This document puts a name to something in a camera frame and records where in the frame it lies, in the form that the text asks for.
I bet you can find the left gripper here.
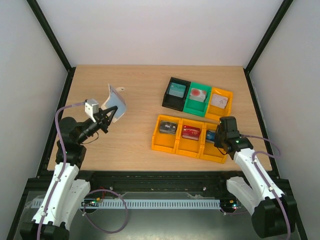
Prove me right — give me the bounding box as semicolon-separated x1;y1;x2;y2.
76;105;118;144

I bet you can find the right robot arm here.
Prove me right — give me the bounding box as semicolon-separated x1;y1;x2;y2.
214;116;298;240

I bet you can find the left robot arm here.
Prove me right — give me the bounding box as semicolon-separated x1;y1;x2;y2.
20;102;118;240

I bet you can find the blue VIP card stack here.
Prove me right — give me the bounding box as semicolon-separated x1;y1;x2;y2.
205;129;218;145

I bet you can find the red VIP card stack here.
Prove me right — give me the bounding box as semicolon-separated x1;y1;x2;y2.
181;125;201;141

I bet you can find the red white card stack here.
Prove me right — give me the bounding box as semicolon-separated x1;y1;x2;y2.
189;87;207;103

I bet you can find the black VIP card stack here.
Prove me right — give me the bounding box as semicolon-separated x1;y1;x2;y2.
158;120;178;135

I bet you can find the teal card stack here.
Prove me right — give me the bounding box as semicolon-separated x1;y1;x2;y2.
168;82;186;98

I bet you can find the yellow bin lower right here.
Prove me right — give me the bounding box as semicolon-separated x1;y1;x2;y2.
199;122;227;164

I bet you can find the yellow bin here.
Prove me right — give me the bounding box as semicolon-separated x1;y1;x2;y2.
175;118;205;159
199;122;227;164
204;87;233;121
151;114;182;154

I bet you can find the yellow bin upper right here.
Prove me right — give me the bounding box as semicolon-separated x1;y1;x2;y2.
204;87;233;121

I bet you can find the yellow bin lower middle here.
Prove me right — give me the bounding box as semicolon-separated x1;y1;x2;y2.
175;118;205;159

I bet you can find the green bin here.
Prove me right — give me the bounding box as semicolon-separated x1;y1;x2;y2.
183;82;212;117

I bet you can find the yellow bin lower left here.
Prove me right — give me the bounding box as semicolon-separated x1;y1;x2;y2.
151;114;182;154

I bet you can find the black bin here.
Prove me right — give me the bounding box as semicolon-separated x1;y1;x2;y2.
162;77;191;112

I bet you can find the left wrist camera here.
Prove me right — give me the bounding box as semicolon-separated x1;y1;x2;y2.
84;98;99;123

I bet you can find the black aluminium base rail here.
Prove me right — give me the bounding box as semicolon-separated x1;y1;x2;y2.
24;170;293;198

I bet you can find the black frame post left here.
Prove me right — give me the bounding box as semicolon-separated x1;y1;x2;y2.
26;0;76;73

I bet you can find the black frame post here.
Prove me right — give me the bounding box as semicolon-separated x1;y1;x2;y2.
244;0;295;73
26;0;76;73

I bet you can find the white slotted cable duct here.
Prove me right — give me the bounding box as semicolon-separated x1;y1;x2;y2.
32;198;221;210

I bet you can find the black frame post right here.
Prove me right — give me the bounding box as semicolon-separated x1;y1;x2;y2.
244;0;295;73

